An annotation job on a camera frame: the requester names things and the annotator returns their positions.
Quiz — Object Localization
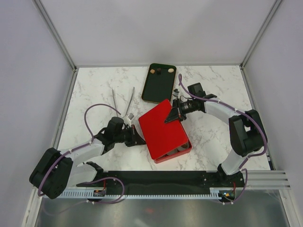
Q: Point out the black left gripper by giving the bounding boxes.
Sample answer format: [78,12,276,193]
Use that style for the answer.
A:
[114,125,146,147]

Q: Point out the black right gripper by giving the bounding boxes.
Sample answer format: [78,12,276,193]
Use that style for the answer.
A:
[164,98,196,124]

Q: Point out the red box lid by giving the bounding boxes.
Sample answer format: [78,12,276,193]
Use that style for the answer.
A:
[138,99,189,160]

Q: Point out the metal tongs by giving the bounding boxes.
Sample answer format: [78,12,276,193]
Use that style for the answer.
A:
[112,87,135,116]

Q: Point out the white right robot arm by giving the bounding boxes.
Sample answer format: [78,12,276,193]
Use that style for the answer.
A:
[164,83,267,187]

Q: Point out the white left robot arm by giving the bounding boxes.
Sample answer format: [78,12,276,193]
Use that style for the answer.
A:
[29,117,146,199]

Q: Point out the red chocolate box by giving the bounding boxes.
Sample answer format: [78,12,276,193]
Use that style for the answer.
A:
[154,141,192,164]

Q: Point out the dark green tray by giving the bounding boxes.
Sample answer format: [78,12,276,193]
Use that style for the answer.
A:
[141,63,177,104]

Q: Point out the white paper cup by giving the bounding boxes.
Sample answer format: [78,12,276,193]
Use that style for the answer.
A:
[176,143,189,152]
[166,151,177,156]

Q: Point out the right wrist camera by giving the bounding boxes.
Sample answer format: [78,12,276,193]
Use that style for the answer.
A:
[172,88,179,98]

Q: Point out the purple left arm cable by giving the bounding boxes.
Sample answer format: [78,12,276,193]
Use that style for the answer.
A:
[37,104,125,216]

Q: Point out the white slotted cable duct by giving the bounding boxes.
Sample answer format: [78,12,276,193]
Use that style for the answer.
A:
[58,188,222,200]

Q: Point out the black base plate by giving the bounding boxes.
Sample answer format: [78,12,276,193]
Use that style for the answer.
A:
[76,170,244,196]

